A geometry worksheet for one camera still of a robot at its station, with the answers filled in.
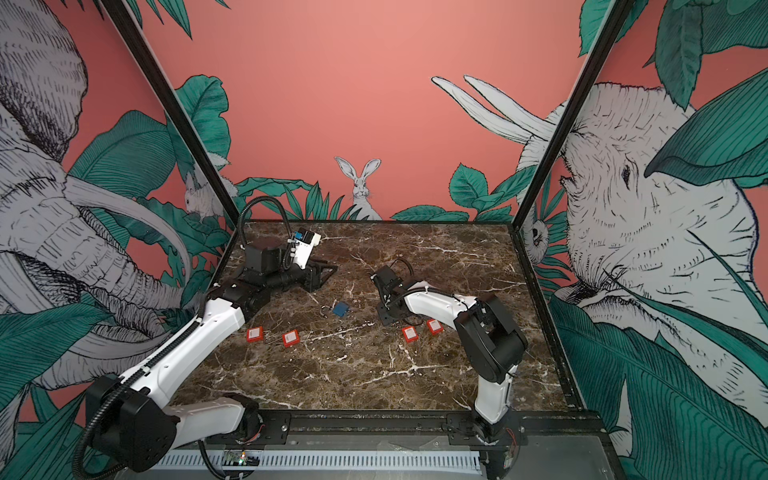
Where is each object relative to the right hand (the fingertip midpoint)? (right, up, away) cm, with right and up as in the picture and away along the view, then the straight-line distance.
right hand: (385, 311), depth 91 cm
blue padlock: (-15, 0, +5) cm, 16 cm away
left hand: (-14, +16, -15) cm, 26 cm away
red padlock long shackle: (+15, -5, -1) cm, 16 cm away
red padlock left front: (-29, -8, -3) cm, 30 cm away
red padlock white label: (+8, -7, -1) cm, 10 cm away
